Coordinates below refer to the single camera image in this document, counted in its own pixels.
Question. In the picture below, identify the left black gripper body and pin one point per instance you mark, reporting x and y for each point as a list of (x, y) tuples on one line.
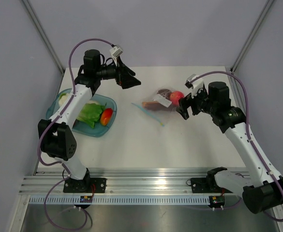
[(107, 72)]

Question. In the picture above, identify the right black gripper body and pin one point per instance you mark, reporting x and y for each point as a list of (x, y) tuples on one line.
[(201, 102)]

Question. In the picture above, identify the red toy apple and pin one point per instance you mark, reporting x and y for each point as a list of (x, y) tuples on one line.
[(175, 96)]

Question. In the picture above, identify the clear zip top bag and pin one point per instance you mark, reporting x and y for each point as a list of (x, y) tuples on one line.
[(162, 117)]

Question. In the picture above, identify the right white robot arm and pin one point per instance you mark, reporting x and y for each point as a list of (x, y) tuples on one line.
[(265, 188)]

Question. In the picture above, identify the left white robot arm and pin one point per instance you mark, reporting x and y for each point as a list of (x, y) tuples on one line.
[(55, 134)]

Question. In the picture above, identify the teal plastic food container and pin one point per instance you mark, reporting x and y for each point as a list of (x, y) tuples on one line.
[(98, 130)]

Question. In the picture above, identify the orange toy pepper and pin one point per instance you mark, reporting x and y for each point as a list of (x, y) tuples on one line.
[(106, 116)]

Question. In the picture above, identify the white cauliflower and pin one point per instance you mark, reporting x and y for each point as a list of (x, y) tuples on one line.
[(62, 99)]

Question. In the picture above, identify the green toy lettuce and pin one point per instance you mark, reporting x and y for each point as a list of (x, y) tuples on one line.
[(90, 113)]

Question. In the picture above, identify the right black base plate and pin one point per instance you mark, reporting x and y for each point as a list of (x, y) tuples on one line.
[(200, 185)]

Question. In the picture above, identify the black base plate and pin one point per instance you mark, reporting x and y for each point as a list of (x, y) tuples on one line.
[(96, 185), (200, 185)]

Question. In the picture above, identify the aluminium rail frame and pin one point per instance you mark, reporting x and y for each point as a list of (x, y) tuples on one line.
[(135, 181)]

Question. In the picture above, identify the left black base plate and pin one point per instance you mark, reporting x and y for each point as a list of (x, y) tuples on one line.
[(96, 185)]

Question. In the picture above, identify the white slotted cable duct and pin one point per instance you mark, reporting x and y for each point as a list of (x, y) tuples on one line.
[(121, 200)]

